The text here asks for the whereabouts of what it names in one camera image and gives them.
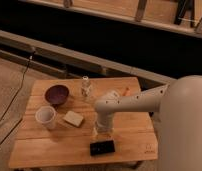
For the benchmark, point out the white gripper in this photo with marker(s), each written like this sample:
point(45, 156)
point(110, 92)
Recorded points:
point(103, 124)

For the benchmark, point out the black eraser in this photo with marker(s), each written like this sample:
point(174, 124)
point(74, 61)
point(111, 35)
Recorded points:
point(102, 147)

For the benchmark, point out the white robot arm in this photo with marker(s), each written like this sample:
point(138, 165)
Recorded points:
point(179, 105)

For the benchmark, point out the beige sponge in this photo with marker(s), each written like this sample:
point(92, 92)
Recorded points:
point(73, 118)

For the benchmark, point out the wooden table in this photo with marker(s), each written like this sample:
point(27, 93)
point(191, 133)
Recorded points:
point(35, 146)

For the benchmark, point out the clear plastic bottle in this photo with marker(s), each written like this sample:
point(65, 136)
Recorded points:
point(86, 88)

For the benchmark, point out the orange carrot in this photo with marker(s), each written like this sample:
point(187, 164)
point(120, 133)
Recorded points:
point(126, 92)

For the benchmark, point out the white plastic cup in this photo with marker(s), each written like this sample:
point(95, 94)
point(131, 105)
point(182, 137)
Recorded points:
point(46, 115)

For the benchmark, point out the dark red bowl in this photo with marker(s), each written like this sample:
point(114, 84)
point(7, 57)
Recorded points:
point(57, 95)

